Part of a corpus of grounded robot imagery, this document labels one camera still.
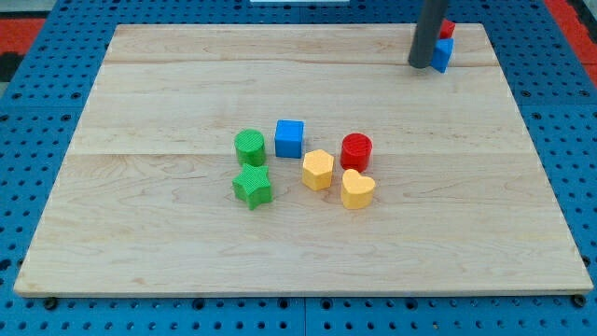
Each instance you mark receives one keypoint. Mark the blue cube block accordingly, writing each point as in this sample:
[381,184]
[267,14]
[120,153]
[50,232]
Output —
[288,138]

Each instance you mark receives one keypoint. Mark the green star block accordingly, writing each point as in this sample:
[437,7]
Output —
[252,185]

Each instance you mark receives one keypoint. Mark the yellow hexagon block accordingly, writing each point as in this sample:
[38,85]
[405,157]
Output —
[317,169]

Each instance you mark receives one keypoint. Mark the green cylinder block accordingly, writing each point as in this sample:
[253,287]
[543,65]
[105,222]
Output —
[250,147]

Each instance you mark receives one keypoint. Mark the red cylinder block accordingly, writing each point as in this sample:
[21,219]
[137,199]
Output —
[355,152]

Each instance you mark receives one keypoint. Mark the yellow heart block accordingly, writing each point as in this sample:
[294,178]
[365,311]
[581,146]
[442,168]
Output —
[356,190]

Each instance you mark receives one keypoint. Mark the light wooden board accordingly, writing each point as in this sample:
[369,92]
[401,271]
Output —
[143,204]

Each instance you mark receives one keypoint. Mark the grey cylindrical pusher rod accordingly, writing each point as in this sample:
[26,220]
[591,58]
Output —
[427,32]

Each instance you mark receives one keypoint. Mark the blue block near rod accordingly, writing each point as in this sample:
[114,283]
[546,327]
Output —
[442,54]

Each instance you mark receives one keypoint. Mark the red block behind rod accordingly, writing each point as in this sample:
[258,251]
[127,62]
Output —
[447,28]

